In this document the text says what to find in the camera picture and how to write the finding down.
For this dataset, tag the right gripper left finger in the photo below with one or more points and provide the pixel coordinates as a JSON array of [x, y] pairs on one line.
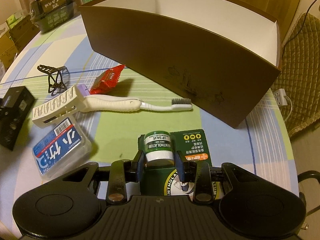
[[122, 172]]

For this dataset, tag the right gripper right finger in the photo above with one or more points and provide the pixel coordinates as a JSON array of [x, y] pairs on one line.
[[197, 172]]

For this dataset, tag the green lip salve card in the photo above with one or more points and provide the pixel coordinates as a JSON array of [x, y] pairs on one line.
[[164, 180]]

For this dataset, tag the green lip salve jar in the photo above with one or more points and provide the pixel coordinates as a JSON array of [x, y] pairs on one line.
[[158, 149]]

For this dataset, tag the blue dental floss box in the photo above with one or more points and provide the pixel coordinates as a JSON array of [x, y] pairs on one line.
[[61, 149]]

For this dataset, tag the red snack packet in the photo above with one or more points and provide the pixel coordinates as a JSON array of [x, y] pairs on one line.
[[107, 81]]

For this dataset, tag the black hair claw clip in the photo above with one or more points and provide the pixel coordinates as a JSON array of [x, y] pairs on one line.
[[55, 78]]

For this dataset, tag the black shaver product box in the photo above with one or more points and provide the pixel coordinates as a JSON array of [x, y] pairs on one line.
[[15, 107]]

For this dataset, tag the white folding toothbrush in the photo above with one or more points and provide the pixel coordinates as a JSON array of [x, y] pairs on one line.
[[99, 102]]

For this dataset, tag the purple cream tube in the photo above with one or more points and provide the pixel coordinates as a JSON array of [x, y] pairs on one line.
[[83, 90]]

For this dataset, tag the brown cardboard storage box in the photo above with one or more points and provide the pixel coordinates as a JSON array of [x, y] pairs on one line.
[[221, 54]]

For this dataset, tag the quilted tan chair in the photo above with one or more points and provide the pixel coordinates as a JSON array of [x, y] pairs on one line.
[[300, 74]]

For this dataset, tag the brown cardboard boxes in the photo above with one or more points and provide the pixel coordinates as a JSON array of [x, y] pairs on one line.
[[14, 40]]

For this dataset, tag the black metal chair frame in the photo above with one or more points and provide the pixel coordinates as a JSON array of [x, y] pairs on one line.
[[309, 195]]

